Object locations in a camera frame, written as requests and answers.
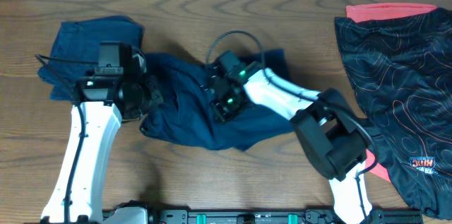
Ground navy blue shorts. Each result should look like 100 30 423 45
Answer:
140 53 293 151

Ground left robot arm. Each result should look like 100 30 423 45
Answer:
40 75 162 223

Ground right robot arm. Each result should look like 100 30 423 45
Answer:
206 62 372 223

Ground folded navy shorts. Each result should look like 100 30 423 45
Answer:
49 16 145 87

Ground red coral garment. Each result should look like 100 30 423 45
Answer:
345 3 437 23

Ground black patterned shorts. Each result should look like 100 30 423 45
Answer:
335 8 451 220

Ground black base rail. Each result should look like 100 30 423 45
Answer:
102 201 424 224

